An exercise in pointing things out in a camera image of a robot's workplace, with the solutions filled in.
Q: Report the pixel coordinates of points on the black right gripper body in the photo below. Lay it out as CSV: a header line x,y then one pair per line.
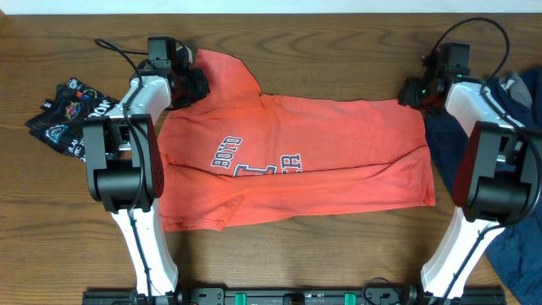
x,y
416,95

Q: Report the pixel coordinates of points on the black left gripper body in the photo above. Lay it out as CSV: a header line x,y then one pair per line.
x,y
191,90

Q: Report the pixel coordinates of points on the orange printed t-shirt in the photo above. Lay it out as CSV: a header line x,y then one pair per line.
x,y
242,157

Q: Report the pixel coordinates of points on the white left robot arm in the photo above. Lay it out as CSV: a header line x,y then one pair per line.
x,y
125,173

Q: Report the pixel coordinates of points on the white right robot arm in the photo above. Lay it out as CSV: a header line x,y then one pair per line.
x,y
497,184

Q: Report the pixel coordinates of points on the folded black printed t-shirt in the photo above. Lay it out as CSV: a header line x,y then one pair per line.
x,y
60,126

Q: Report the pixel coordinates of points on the navy blue garment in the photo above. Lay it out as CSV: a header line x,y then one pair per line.
x,y
520,96

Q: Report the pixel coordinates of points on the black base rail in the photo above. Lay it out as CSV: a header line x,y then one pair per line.
x,y
377,294

